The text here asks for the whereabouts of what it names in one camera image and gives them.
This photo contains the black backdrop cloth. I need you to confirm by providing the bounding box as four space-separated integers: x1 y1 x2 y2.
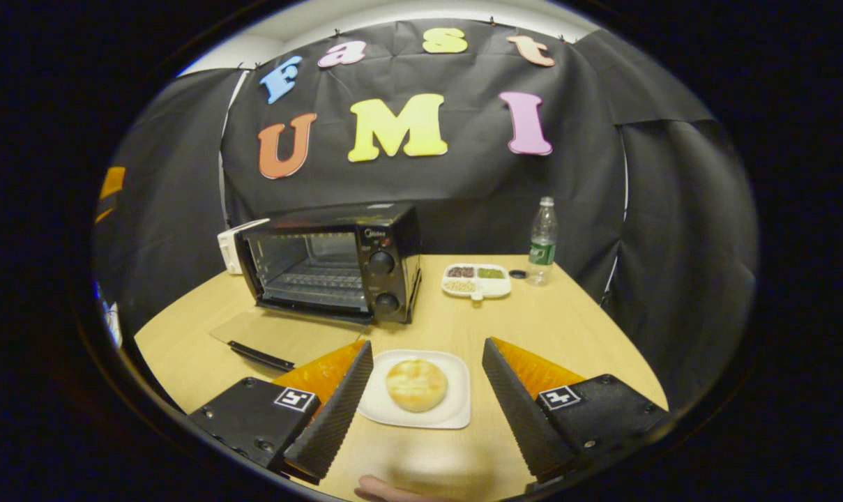
93 17 760 413

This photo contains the white square plate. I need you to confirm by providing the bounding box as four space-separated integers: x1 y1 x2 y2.
357 349 471 429

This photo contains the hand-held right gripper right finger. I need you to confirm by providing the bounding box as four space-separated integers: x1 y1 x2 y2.
482 337 671 485

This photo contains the white divided dish of beans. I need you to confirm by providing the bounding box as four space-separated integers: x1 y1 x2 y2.
441 263 512 302

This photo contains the white toaster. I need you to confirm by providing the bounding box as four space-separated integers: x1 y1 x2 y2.
217 218 271 275

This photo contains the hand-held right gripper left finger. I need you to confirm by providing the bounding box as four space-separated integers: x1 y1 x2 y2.
188 340 374 485

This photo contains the clear green label water bottle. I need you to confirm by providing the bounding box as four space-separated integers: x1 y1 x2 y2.
528 197 559 287

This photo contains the round bread bun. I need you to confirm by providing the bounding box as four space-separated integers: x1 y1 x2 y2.
385 358 448 413

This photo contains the black electric oven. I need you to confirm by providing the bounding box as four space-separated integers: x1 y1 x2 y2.
208 202 423 372

